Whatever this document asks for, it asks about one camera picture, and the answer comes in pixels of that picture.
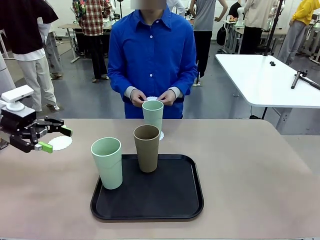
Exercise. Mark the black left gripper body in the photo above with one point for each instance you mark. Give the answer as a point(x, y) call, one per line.
point(17, 122)

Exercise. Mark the left gripper black green finger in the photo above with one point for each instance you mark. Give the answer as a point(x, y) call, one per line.
point(25, 145)
point(53, 125)

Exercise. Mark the white scalloped paper coaster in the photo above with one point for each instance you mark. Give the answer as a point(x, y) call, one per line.
point(162, 136)
point(61, 143)
point(151, 99)

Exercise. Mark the light green tall cup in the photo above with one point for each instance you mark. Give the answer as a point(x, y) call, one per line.
point(153, 117)
point(110, 170)

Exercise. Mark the brown tall cup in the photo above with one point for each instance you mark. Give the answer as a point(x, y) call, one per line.
point(147, 155)

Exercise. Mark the person's left forearm blue sleeve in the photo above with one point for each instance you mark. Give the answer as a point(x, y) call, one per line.
point(185, 87)

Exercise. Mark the person's right forearm blue sleeve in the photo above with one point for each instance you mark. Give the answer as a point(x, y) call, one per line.
point(117, 87)

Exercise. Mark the person's right hand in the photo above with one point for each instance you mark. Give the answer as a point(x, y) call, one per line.
point(137, 98)

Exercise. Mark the person's left hand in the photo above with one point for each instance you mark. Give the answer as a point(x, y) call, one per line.
point(168, 98)

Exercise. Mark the bystander in grey trousers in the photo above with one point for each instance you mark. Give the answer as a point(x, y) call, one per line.
point(53, 55)

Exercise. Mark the bystander in black shirt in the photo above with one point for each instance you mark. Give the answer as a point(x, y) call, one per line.
point(22, 25)

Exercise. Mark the wooden desk white legs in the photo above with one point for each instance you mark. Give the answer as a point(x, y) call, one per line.
point(68, 25)

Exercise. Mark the bystander in plaid shirt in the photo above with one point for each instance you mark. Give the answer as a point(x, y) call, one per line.
point(92, 20)

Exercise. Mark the person in blue shirt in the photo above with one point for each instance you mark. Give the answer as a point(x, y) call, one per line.
point(150, 55)

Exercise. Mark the black plastic tray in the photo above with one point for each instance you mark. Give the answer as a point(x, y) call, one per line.
point(150, 200)

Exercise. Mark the bystander in grey shirt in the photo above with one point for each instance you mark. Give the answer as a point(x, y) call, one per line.
point(205, 15)

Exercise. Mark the black hanging bag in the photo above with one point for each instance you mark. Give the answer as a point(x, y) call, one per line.
point(221, 36)

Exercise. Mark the white side table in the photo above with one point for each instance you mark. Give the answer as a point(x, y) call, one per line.
point(262, 80)

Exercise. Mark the seated bystander in black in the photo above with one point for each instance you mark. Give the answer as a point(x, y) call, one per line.
point(235, 10)

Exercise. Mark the small white background robot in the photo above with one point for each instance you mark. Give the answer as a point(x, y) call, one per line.
point(240, 15)

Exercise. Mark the small black clamp piece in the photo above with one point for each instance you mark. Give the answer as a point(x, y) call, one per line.
point(272, 63)

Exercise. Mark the bystander in beige shirt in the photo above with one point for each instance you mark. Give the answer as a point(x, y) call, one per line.
point(257, 15)

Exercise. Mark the black tripod pole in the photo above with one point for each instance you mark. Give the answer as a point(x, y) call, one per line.
point(273, 30)

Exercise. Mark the black metal rod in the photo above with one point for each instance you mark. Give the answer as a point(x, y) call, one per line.
point(295, 80)

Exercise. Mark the bystander in yellow hoodie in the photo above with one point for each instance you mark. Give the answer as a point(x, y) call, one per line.
point(292, 37)

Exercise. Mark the white cylindrical pedestal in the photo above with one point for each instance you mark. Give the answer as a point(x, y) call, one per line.
point(5, 75)

